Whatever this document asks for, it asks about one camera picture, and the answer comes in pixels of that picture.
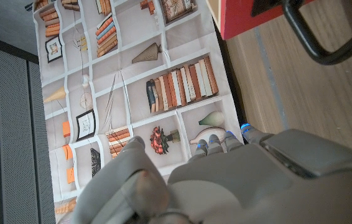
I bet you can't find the dark perforated panel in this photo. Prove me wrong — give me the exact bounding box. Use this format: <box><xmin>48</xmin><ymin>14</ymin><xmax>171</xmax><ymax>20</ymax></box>
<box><xmin>0</xmin><ymin>30</ymin><xmax>56</xmax><ymax>224</ymax></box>

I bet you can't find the printed bookshelf backdrop cloth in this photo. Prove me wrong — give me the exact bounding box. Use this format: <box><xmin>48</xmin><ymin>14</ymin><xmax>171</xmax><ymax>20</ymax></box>
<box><xmin>32</xmin><ymin>0</ymin><xmax>246</xmax><ymax>224</ymax></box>

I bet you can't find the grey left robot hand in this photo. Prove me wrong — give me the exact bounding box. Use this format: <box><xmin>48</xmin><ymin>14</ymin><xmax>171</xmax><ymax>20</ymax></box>
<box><xmin>70</xmin><ymin>123</ymin><xmax>352</xmax><ymax>224</ymax></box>

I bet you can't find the wooden drawer red front black handle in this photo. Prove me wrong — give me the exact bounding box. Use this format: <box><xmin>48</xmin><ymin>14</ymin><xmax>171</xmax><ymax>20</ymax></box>
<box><xmin>220</xmin><ymin>0</ymin><xmax>352</xmax><ymax>66</ymax></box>

